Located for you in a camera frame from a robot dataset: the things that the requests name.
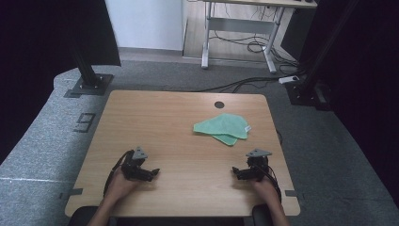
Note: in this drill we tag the white desk frame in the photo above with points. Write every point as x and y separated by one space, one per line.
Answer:
238 25

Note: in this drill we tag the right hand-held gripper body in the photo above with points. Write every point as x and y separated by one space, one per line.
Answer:
258 168

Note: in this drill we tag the black chair armrest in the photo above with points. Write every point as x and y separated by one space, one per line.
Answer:
260 216
80 216

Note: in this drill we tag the black tape strip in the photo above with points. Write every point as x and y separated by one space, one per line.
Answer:
72 93
291 193
72 192

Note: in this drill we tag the white power strip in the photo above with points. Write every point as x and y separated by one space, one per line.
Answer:
288 79

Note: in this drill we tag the green microfibre cloth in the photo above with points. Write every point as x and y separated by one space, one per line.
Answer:
224 125

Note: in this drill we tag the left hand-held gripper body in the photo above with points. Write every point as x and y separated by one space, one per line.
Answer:
135 168

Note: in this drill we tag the person's right hand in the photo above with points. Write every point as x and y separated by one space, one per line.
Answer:
268 190

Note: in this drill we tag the black round table grommet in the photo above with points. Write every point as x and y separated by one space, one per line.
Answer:
219 104

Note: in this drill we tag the black metal stand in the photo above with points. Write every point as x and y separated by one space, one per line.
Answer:
92 83
309 92

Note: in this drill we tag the black curtain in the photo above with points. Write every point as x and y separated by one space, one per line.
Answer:
367 78
37 62

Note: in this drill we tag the person's left hand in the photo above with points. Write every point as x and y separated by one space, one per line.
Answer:
119 188

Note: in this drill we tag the black tape figure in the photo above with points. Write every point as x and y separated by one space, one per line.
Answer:
84 122

